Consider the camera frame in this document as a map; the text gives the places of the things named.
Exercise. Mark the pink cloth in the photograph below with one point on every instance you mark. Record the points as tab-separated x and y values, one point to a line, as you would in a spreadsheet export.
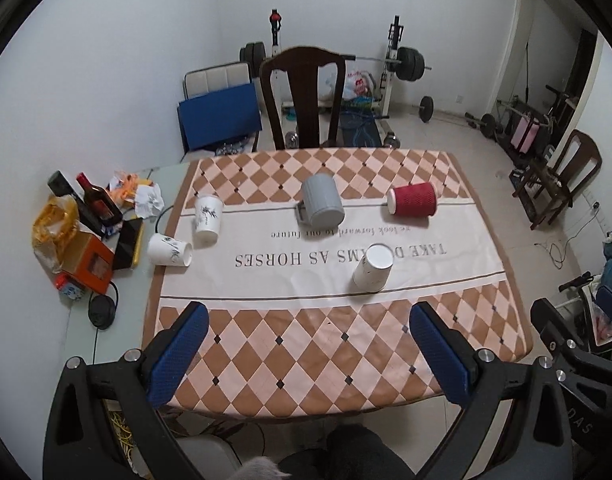
524	135

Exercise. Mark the black box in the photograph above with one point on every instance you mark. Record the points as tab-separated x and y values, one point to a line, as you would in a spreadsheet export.
68	187

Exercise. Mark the white weight rack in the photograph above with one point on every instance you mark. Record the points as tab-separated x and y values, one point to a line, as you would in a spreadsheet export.
391	70

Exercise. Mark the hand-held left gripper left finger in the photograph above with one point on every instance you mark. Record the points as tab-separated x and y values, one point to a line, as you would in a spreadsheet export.
178	355

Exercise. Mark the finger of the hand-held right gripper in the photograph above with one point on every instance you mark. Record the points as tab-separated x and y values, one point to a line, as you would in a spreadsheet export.
553	322
611	301

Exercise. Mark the dark wooden chair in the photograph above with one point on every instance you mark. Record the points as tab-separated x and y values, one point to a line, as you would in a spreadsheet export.
306	100

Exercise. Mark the blue board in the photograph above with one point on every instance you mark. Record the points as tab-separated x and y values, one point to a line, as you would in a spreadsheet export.
218	117

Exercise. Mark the orange cardboard box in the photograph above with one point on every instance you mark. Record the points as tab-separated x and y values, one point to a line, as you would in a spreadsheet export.
88	265

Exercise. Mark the red ribbed paper cup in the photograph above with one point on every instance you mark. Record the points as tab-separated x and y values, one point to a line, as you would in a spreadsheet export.
412	200

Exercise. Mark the dark glass bottle red cap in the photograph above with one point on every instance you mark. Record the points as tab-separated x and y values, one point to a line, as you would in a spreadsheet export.
100	200

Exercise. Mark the yellow bread bag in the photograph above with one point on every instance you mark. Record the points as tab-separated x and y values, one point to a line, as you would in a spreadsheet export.
53	230

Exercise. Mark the barbell with black plates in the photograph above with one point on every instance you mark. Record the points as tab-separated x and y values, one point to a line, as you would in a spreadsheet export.
410	64

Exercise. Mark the white marbled paper cup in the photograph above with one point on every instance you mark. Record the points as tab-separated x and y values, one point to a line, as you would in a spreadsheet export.
373	267

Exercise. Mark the white plastic bag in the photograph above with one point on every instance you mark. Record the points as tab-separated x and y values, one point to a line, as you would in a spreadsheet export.
356	84

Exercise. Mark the black weight plate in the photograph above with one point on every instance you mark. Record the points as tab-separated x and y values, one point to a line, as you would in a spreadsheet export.
426	109

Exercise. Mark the small black barbell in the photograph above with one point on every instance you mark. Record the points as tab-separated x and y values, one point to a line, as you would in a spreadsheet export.
485	124

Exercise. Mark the small red box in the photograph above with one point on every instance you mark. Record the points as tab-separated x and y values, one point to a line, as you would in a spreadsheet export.
70	287

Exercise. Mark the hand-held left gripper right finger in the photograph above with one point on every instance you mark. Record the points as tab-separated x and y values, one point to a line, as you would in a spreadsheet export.
443	355

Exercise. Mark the black tablet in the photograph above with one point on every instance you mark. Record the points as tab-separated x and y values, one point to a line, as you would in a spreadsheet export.
128	247

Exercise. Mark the brown wooden chair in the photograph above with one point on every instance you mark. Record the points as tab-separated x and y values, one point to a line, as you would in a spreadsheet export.
560	175

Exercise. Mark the white padded chair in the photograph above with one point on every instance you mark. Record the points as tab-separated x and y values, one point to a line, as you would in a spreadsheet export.
216	77

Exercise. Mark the white stool seat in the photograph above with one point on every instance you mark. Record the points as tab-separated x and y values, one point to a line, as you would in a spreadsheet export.
208	452

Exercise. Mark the person's legs in dark trousers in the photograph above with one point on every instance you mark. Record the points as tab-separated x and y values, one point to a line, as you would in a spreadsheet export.
351	452

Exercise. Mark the white cup with plant print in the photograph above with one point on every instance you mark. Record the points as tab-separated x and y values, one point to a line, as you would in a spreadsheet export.
208	220
170	250

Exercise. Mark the grey ribbed mug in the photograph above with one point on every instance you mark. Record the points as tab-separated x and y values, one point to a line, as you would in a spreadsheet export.
322	201

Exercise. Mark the orange snack packet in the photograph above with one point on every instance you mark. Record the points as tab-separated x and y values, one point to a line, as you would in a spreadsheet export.
122	191

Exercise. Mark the crumpled white tissue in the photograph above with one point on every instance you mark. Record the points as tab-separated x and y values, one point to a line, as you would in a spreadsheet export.
150	201

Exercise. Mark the checkered printed tablecloth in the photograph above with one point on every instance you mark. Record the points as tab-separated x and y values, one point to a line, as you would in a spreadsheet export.
336	345

